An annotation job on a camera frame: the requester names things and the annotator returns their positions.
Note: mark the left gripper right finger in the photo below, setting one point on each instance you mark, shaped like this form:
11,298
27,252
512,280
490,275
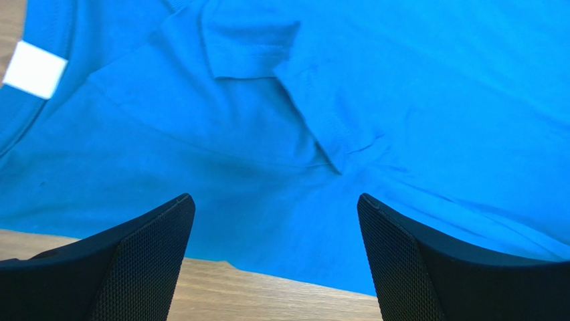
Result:
420,273

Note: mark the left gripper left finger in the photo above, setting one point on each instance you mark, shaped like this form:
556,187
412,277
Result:
128,272

